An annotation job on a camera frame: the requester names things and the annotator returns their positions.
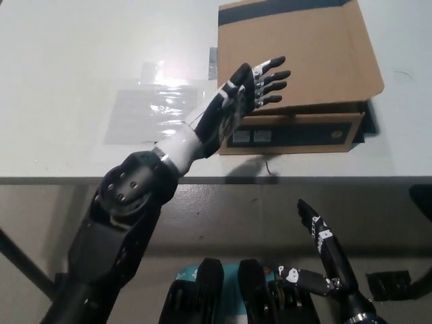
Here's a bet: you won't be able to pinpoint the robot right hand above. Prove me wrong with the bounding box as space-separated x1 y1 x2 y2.
275 198 360 298

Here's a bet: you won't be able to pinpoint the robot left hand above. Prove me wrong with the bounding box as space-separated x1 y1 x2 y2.
188 55 292 160

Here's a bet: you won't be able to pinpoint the brown cardboard box with lid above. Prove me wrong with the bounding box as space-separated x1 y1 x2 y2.
215 0 386 157

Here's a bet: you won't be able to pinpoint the black robot legs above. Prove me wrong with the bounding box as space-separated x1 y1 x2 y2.
164 257 315 324

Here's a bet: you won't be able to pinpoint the large black floor tape patch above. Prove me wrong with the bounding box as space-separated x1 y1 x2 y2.
366 271 412 302

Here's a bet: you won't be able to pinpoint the clear plastic sheet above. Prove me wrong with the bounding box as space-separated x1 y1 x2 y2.
103 46 221 146

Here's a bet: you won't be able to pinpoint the curved black table leg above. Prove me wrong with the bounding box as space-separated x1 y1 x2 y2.
408 184 432 300

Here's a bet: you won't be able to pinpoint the straight black table leg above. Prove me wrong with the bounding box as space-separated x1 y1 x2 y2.
0 225 57 302

